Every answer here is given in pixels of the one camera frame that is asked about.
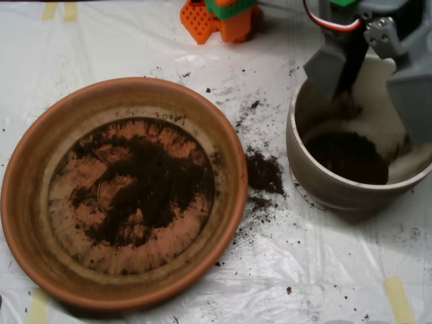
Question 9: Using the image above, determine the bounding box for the clear plastic cover sheet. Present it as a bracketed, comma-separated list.
[0, 0, 432, 324]

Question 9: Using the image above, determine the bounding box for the large spilled soil heap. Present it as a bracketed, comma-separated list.
[245, 151, 286, 196]

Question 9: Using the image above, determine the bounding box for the dark soil pile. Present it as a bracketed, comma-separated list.
[69, 134, 217, 247]

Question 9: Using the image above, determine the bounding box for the terracotta plant saucer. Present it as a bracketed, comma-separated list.
[0, 76, 250, 311]

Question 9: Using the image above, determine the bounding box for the small spilled soil clump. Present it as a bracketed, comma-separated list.
[249, 194, 275, 212]

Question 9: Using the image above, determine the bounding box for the white round plant pot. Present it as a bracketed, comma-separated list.
[286, 55, 432, 213]

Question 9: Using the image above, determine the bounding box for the beige masking tape strip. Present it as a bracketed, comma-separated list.
[383, 275, 415, 324]
[63, 1, 79, 23]
[42, 2, 58, 21]
[27, 288, 51, 324]

